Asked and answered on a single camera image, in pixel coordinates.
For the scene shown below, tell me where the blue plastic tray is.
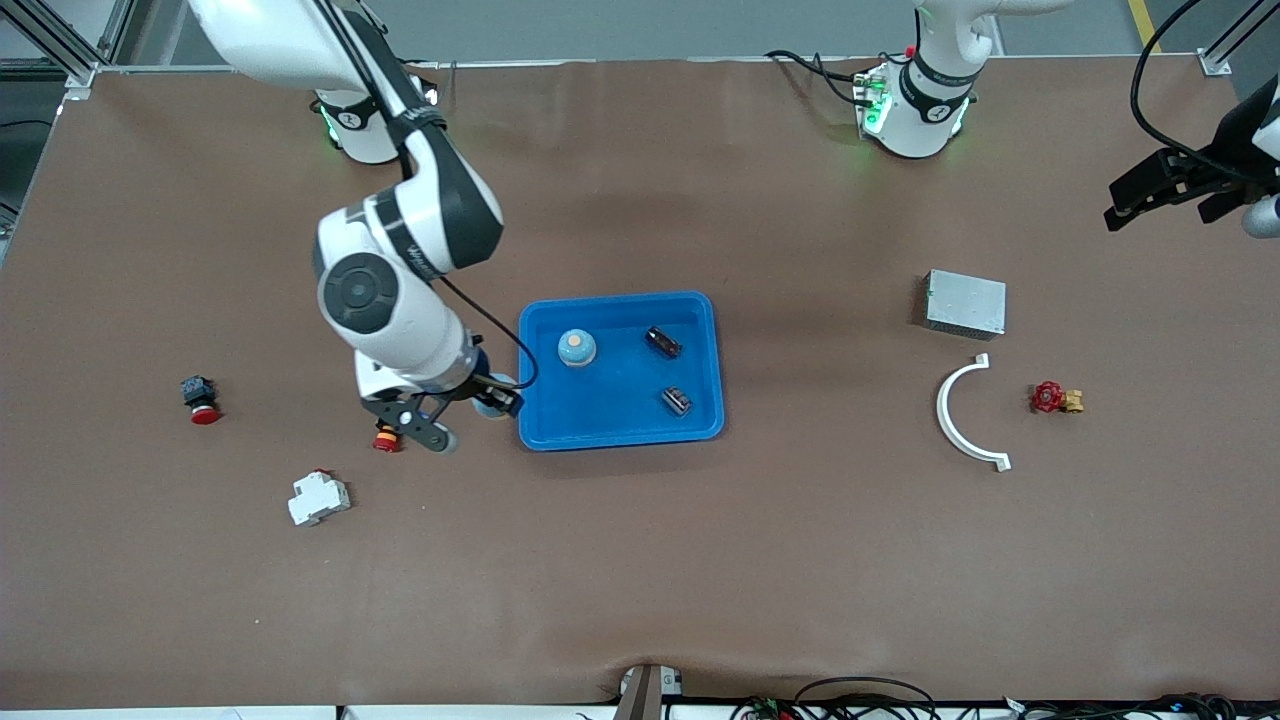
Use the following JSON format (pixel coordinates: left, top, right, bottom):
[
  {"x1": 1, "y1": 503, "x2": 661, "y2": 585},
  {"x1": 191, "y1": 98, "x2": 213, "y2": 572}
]
[{"x1": 517, "y1": 292, "x2": 726, "y2": 453}]

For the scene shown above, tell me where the white circuit breaker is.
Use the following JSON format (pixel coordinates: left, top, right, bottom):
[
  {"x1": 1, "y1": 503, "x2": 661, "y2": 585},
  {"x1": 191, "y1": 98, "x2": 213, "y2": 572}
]
[{"x1": 287, "y1": 468, "x2": 352, "y2": 528}]

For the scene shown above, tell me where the red mushroom push button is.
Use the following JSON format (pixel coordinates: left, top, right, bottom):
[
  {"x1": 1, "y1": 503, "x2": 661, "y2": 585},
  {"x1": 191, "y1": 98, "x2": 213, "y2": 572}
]
[{"x1": 180, "y1": 375, "x2": 223, "y2": 426}]

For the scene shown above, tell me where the brown table mat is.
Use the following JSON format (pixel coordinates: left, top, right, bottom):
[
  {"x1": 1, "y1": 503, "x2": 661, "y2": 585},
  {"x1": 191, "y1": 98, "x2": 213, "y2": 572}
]
[{"x1": 0, "y1": 55, "x2": 1280, "y2": 711}]

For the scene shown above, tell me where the silver metal box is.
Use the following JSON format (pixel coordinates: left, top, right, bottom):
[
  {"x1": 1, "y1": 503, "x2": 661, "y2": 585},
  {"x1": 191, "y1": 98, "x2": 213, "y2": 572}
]
[{"x1": 912, "y1": 268, "x2": 1008, "y2": 340}]

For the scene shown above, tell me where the white curved plastic piece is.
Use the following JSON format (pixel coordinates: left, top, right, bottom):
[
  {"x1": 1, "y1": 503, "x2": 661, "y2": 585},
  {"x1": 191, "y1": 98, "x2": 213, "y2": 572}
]
[{"x1": 935, "y1": 353, "x2": 1013, "y2": 473}]

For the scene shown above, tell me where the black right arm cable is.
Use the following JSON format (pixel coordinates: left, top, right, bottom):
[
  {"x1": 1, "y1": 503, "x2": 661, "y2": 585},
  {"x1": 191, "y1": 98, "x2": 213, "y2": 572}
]
[{"x1": 440, "y1": 278, "x2": 541, "y2": 391}]

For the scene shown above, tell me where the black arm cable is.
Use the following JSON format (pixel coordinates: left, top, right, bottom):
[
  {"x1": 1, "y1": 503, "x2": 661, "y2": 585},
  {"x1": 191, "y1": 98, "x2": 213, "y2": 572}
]
[
  {"x1": 1130, "y1": 0, "x2": 1226, "y2": 166},
  {"x1": 440, "y1": 278, "x2": 541, "y2": 391}
]

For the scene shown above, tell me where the aluminium frame post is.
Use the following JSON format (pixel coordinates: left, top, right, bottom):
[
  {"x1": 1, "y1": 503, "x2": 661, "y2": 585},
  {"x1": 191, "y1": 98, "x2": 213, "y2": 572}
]
[
  {"x1": 0, "y1": 0, "x2": 136, "y2": 101},
  {"x1": 1200, "y1": 0, "x2": 1280, "y2": 76}
]

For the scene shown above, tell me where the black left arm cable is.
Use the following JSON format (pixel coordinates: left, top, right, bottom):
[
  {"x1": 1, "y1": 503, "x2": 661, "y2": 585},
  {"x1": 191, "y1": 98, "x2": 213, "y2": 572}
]
[{"x1": 1130, "y1": 0, "x2": 1226, "y2": 166}]

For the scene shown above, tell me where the red handle brass valve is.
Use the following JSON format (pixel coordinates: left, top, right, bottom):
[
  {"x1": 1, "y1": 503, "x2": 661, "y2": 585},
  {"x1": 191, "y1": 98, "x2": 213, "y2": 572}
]
[{"x1": 1031, "y1": 380, "x2": 1086, "y2": 416}]

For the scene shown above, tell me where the grey metal bracket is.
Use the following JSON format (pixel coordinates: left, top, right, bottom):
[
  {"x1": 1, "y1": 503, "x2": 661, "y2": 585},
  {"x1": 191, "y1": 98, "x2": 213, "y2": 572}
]
[{"x1": 614, "y1": 663, "x2": 685, "y2": 720}]

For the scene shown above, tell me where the black cable loop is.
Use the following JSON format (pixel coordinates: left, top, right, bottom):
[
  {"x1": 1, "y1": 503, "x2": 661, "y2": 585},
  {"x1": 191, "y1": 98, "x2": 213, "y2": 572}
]
[{"x1": 793, "y1": 677, "x2": 938, "y2": 720}]

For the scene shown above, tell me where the black cable bundle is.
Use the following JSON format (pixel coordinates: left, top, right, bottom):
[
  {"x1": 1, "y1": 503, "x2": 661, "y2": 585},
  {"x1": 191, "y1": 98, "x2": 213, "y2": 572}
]
[{"x1": 1000, "y1": 692, "x2": 1246, "y2": 720}]

